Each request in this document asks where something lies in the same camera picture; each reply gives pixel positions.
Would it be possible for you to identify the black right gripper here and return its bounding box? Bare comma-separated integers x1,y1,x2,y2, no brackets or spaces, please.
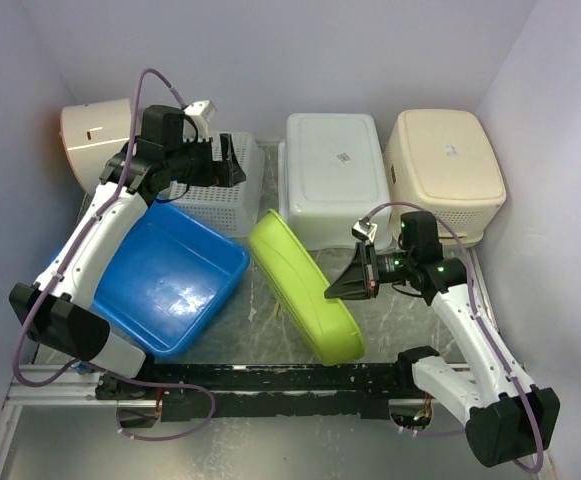
325,239,414,300

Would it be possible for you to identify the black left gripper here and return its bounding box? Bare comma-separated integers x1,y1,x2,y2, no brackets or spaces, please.
168,134,249,188

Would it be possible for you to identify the white perforated basket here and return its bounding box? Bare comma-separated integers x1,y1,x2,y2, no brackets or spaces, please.
164,132,265,238

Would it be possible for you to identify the green plastic tray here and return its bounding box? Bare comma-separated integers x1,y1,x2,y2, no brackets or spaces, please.
247,209,365,366

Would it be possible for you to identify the large white plastic tub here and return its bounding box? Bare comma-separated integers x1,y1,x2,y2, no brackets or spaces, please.
278,113,390,250

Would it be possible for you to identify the blue plastic tray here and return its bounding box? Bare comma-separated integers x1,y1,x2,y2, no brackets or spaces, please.
92,204,250,358

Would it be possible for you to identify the beige perforated laundry basket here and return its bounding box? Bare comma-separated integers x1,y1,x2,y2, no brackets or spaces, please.
383,109,506,245

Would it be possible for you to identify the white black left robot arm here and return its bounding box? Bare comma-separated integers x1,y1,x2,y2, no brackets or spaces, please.
9,100,246,399

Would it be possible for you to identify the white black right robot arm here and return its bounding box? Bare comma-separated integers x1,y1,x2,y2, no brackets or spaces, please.
324,210,560,473

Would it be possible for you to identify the cream cylindrical container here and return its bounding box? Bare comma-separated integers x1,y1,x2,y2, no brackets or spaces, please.
60,98,131,195

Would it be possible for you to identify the black base bar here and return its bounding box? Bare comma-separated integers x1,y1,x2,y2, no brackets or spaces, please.
95,363,425,424

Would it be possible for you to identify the small blue white bottle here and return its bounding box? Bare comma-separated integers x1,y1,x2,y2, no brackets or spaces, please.
71,362,94,375

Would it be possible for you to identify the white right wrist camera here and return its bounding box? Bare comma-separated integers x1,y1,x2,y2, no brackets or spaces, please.
351,217,378,243

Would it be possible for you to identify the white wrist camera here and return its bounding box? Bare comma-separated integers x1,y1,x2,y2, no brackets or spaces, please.
183,100,216,141
351,217,378,243

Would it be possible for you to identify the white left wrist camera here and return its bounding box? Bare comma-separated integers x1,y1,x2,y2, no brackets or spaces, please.
183,100,216,141

